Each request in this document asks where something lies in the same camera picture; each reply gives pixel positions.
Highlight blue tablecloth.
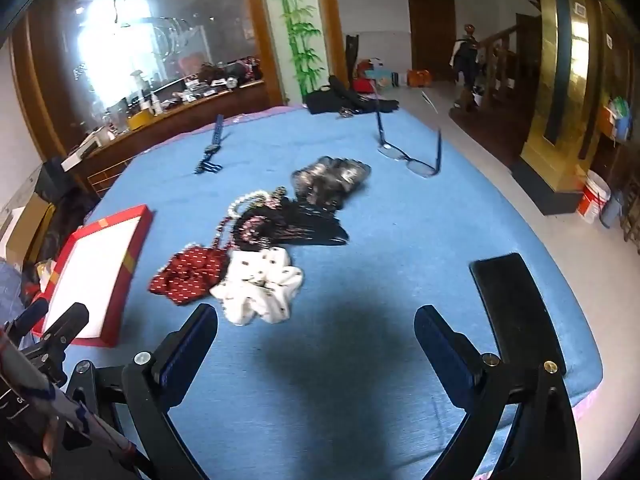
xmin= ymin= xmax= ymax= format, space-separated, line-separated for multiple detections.
xmin=85 ymin=107 xmax=603 ymax=480

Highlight green bamboo wall decal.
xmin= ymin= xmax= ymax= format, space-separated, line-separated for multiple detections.
xmin=270 ymin=0 xmax=323 ymax=97

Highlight golden pillar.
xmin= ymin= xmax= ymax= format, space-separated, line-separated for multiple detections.
xmin=520 ymin=0 xmax=606 ymax=193

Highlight white dotted scrunchie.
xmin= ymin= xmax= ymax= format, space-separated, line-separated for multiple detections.
xmin=210 ymin=247 xmax=305 ymax=326

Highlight brown wooden door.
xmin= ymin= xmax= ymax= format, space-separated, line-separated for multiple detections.
xmin=406 ymin=0 xmax=457 ymax=81

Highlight white pearl bracelet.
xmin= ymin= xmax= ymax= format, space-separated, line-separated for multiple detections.
xmin=227 ymin=190 xmax=273 ymax=221

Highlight grey plastic bucket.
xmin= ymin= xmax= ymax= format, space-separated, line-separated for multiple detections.
xmin=600 ymin=192 xmax=623 ymax=228

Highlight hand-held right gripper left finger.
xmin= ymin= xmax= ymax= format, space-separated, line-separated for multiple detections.
xmin=65 ymin=303 xmax=221 ymax=480

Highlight white plastic bucket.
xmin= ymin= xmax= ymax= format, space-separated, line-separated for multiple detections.
xmin=577 ymin=170 xmax=612 ymax=224

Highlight dark framed eyeglasses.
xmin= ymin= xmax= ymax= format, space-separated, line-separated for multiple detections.
xmin=372 ymin=82 xmax=443 ymax=179

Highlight red bead bracelet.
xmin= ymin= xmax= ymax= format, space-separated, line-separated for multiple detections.
xmin=212 ymin=215 xmax=236 ymax=251

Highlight red box with white inside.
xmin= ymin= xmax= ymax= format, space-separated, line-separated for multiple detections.
xmin=32 ymin=204 xmax=155 ymax=348

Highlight brown glitter hair clip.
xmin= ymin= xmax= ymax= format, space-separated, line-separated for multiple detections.
xmin=235 ymin=215 xmax=281 ymax=252

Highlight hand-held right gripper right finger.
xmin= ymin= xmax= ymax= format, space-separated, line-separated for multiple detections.
xmin=414 ymin=254 xmax=585 ymax=480

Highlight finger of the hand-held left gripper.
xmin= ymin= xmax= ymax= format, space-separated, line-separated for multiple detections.
xmin=4 ymin=297 xmax=51 ymax=343
xmin=25 ymin=302 xmax=91 ymax=386

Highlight red patterned scrunchie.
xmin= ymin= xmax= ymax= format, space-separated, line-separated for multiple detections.
xmin=148 ymin=245 xmax=231 ymax=307

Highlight black cloth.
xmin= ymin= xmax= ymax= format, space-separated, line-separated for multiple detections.
xmin=305 ymin=76 xmax=401 ymax=115

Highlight wooden staircase railing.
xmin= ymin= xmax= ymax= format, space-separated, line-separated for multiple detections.
xmin=475 ymin=12 xmax=541 ymax=111

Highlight dark jacket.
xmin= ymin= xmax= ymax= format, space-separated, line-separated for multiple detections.
xmin=449 ymin=24 xmax=483 ymax=111

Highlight grey patterned scrunchie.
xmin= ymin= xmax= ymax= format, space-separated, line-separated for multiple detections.
xmin=291 ymin=156 xmax=372 ymax=211

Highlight large wall mirror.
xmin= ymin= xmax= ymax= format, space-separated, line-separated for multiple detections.
xmin=30 ymin=0 xmax=261 ymax=126

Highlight blue striped strap watch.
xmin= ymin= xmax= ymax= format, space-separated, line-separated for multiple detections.
xmin=194 ymin=114 xmax=225 ymax=176

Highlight black hair clip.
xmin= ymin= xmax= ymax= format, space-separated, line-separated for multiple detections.
xmin=240 ymin=195 xmax=350 ymax=251

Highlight cardboard box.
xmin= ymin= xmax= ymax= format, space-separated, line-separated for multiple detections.
xmin=5 ymin=195 xmax=56 ymax=266

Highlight wooden counter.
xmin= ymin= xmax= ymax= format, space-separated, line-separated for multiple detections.
xmin=65 ymin=80 xmax=281 ymax=196

